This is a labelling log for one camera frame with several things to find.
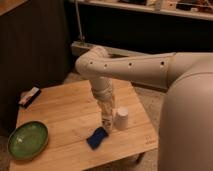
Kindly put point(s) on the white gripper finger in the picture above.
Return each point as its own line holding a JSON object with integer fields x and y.
{"x": 100, "y": 106}
{"x": 113, "y": 103}

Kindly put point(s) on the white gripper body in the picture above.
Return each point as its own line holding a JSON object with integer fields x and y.
{"x": 102, "y": 88}

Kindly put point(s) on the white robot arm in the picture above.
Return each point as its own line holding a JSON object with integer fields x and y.
{"x": 186, "y": 121}

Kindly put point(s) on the white paper cup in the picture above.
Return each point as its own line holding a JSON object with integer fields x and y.
{"x": 121, "y": 118}

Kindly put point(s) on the wooden table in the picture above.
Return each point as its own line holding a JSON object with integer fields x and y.
{"x": 71, "y": 115}

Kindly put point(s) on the blue sponge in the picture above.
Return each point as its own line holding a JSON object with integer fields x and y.
{"x": 97, "y": 137}

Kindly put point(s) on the grey metal beam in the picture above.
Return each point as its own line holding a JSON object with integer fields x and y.
{"x": 78, "y": 48}

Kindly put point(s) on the green bowl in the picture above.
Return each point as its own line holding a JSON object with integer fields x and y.
{"x": 28, "y": 140}

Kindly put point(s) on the metal pole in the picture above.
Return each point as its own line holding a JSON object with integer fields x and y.
{"x": 81, "y": 37}

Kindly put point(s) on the wooden shelf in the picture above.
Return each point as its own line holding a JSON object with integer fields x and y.
{"x": 142, "y": 8}

